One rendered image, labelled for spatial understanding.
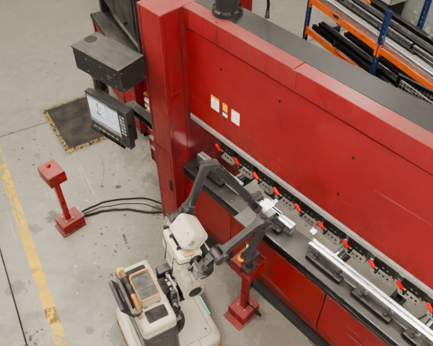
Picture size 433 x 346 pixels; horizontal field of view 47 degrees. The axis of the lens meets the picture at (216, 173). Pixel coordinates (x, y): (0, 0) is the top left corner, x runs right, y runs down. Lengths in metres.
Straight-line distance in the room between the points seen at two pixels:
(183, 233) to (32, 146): 3.21
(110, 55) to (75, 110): 2.79
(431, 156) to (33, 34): 6.48
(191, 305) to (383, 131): 2.22
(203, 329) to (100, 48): 2.24
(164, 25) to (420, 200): 1.88
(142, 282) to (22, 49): 4.92
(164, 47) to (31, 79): 3.85
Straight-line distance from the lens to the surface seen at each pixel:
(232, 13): 3.21
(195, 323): 4.02
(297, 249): 3.70
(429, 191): 2.66
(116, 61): 3.54
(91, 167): 5.57
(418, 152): 2.54
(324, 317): 3.89
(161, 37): 3.36
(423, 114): 2.67
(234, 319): 4.34
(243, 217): 3.67
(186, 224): 3.14
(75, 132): 6.01
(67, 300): 4.62
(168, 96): 3.64
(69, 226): 4.95
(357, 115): 2.65
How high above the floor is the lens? 3.88
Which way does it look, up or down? 47 degrees down
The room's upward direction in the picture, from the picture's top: straight up
